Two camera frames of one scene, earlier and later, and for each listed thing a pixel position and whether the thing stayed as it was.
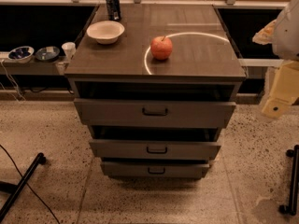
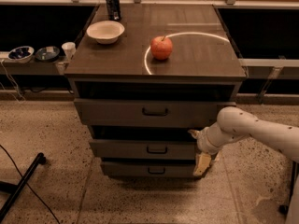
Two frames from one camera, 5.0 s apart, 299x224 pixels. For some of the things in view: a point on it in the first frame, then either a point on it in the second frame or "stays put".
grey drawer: [155, 149] stays put
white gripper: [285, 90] -> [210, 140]
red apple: [162, 47] stays put
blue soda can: [113, 3] stays put
